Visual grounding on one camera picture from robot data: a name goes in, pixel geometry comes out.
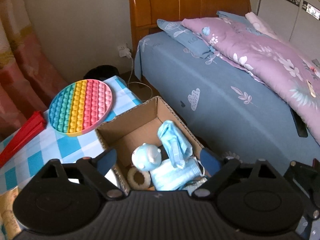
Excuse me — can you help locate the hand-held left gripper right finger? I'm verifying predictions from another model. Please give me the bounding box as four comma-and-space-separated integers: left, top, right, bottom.
191, 147, 293, 198

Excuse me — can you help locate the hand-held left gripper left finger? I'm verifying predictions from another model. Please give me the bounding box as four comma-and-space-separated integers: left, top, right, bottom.
24, 149, 125, 201

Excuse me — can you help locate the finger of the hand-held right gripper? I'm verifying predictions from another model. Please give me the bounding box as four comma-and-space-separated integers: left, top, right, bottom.
284, 160, 320, 205

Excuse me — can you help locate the white blue patterned cloth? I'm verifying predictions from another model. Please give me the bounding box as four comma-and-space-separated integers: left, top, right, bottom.
182, 177, 208, 190

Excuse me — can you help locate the white plush ring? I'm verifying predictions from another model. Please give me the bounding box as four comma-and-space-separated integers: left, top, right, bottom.
127, 167, 152, 190

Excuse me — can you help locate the light blue doll toy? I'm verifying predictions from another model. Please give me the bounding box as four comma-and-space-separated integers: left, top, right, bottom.
131, 143, 162, 172

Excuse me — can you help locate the cardboard box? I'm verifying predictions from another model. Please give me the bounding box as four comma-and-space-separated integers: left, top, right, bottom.
95, 95, 212, 197

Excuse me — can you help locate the blue white checkered tablecloth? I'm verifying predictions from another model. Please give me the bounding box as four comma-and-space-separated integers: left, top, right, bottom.
0, 75, 143, 195

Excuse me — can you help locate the black rectangular object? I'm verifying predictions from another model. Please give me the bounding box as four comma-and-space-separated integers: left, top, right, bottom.
290, 107, 308, 138

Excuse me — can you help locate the round rainbow pop toy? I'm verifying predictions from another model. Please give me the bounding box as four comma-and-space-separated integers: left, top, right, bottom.
48, 79, 113, 137

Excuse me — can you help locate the bed with blue sheet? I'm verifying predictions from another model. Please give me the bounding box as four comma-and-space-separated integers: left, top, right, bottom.
134, 31, 320, 178

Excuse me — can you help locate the black bin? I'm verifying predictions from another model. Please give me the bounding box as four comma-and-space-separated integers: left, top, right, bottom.
83, 65, 119, 81

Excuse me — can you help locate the red folded fan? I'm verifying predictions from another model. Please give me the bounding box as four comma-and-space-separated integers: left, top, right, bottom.
0, 110, 47, 168

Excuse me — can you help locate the purple floral quilt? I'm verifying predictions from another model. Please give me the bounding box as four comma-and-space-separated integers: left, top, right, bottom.
181, 16, 320, 144

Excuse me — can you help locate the pink striped curtain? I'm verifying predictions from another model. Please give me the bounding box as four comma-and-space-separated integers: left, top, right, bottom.
0, 0, 68, 140

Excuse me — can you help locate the blue floral pillow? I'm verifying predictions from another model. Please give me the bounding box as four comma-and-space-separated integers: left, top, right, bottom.
157, 11, 250, 65

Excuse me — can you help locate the wooden bed headboard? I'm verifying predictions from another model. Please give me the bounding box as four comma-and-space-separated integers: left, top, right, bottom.
126, 0, 252, 63

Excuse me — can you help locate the white wardrobe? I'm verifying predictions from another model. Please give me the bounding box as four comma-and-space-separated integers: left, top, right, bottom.
251, 0, 320, 63

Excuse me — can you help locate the white charger cable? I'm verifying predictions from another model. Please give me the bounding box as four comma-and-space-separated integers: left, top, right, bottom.
127, 54, 153, 98

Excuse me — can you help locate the white wall charger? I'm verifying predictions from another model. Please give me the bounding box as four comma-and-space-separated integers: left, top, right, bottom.
117, 44, 132, 58

